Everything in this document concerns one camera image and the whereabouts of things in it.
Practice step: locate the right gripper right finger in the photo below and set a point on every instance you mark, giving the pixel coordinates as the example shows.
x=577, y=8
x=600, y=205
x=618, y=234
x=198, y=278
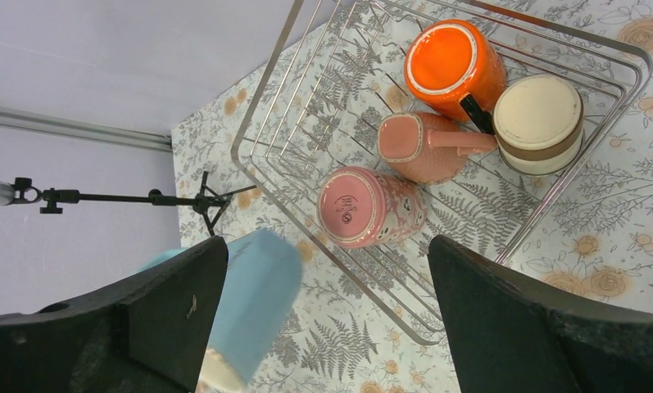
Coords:
x=508, y=332

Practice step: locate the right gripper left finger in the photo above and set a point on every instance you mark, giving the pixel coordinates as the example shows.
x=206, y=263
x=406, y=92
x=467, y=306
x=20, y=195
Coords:
x=144, y=333

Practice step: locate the light blue mug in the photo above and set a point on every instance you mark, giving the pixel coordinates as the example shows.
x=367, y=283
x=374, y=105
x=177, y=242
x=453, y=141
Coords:
x=263, y=278

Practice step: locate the pink textured mug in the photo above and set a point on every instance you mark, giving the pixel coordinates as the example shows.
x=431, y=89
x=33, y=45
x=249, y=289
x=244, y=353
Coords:
x=428, y=148

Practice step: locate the cream brown-banded cup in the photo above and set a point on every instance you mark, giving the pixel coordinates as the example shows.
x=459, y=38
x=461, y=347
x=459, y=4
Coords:
x=538, y=122

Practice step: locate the orange mug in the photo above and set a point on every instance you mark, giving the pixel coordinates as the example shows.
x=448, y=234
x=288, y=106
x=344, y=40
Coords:
x=449, y=60

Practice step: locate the floral table mat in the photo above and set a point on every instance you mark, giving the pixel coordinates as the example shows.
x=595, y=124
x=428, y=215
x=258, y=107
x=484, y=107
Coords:
x=366, y=320

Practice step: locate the black microphone tripod stand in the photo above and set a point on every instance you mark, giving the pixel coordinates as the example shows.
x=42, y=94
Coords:
x=207, y=203

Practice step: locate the pink floral mug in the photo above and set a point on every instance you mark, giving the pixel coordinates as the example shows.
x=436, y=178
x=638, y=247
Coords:
x=360, y=207

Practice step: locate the wire dish rack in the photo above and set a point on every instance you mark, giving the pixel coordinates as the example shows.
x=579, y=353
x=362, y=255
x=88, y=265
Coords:
x=322, y=98

